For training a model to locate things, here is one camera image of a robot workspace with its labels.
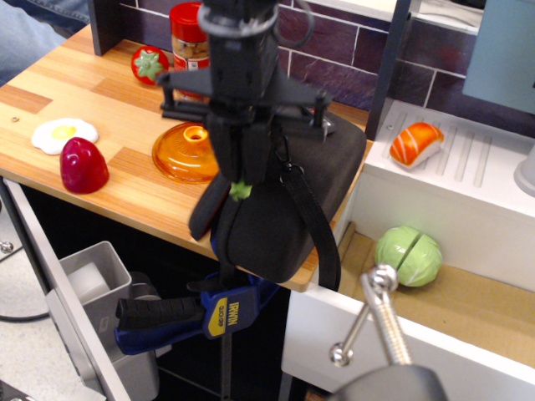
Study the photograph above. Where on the red toy tomato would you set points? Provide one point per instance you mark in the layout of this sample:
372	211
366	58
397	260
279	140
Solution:
147	63

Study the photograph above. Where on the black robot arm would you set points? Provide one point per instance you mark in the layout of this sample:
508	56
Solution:
237	18

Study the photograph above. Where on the toy salmon sushi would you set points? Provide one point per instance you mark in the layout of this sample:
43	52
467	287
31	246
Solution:
415	144

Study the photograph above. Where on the blue Irwin bar clamp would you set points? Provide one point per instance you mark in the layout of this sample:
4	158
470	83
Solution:
223	303

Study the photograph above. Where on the metal clamp screw handle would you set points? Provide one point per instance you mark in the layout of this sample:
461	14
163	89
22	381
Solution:
400	379

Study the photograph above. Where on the green zipper pull tab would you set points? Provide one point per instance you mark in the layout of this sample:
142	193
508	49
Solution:
240	190

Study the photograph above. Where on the grey cylindrical cup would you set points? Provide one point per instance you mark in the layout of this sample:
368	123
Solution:
524	175

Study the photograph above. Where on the dark grey corner post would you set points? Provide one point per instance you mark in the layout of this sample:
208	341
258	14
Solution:
106	24

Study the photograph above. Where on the white drawer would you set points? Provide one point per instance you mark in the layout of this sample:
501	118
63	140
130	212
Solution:
477	334

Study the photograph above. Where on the dark grey shelf post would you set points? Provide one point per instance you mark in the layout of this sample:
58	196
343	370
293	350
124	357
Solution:
381	104

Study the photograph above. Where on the red-lidded peanut jar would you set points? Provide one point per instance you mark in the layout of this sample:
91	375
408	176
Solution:
188	40

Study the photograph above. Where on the grey metal bin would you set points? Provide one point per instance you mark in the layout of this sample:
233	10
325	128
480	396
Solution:
100	279

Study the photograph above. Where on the light blue panel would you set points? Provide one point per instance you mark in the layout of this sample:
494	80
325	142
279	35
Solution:
501	70

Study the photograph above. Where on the white dish rack counter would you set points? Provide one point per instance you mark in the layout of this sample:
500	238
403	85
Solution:
464	196

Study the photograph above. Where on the green toy cabbage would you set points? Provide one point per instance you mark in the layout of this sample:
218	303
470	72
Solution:
415	256

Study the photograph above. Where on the toy fried egg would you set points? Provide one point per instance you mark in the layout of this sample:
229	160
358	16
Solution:
50	137

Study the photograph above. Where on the black zipper case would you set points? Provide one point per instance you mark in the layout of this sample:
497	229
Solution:
272	232

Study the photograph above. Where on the dark red toy pepper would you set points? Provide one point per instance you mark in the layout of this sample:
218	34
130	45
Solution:
82	167

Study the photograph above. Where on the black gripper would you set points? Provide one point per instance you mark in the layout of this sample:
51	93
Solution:
243	82

